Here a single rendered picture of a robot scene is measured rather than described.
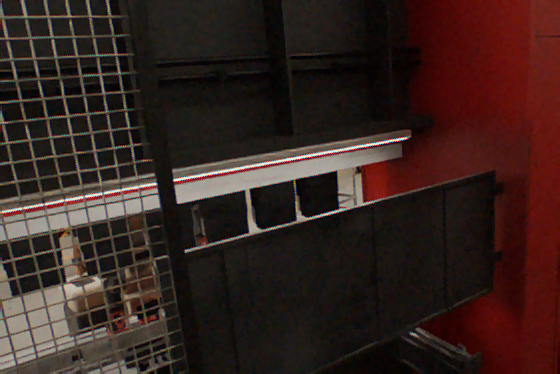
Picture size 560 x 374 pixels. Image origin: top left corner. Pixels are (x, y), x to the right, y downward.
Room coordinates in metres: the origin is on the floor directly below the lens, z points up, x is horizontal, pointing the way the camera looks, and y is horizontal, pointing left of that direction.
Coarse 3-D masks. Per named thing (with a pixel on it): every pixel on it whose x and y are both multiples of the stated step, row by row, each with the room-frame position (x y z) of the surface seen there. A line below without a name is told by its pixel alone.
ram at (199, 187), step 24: (384, 144) 1.80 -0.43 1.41; (240, 168) 1.48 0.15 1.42; (264, 168) 1.52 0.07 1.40; (288, 168) 1.57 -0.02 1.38; (312, 168) 1.62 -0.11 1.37; (336, 168) 1.67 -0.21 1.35; (120, 192) 1.28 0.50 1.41; (144, 192) 1.32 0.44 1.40; (192, 192) 1.39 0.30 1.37; (216, 192) 1.43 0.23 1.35; (48, 216) 1.19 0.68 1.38; (72, 216) 1.21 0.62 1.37; (96, 216) 1.25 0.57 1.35; (0, 240) 1.12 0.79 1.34
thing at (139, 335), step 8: (136, 320) 1.24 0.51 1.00; (144, 328) 1.13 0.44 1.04; (152, 328) 1.13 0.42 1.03; (160, 328) 1.14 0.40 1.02; (128, 336) 1.10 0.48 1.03; (136, 336) 1.09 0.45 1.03; (144, 336) 1.09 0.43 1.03; (152, 336) 1.08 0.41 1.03; (120, 344) 1.08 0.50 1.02; (128, 344) 1.05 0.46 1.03; (144, 344) 1.06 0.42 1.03; (152, 344) 1.06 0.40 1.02; (160, 344) 1.06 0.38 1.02; (168, 344) 1.07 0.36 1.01; (120, 352) 1.09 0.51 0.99; (128, 352) 1.03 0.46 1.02; (136, 352) 1.03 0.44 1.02; (144, 352) 1.04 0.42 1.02; (128, 360) 1.02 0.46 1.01; (144, 360) 1.04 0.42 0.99
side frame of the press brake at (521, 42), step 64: (448, 0) 1.62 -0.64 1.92; (512, 0) 1.40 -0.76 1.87; (448, 64) 1.62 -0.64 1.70; (512, 64) 1.40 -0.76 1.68; (448, 128) 1.63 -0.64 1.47; (512, 128) 1.40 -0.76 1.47; (384, 192) 1.95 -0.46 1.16; (512, 192) 1.40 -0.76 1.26; (512, 256) 1.39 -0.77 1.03; (448, 320) 1.64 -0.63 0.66; (512, 320) 1.39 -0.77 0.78
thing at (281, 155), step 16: (320, 144) 1.41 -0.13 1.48; (336, 144) 1.43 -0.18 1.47; (352, 144) 1.46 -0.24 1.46; (368, 144) 1.49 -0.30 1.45; (224, 160) 1.25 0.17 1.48; (240, 160) 1.26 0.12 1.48; (256, 160) 1.28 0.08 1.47; (272, 160) 1.31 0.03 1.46; (128, 176) 1.13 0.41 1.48; (144, 176) 1.12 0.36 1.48; (176, 176) 1.16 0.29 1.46; (192, 176) 1.19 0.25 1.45; (48, 192) 1.01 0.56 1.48; (80, 192) 1.05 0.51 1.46; (96, 192) 1.06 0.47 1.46; (16, 208) 0.98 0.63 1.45
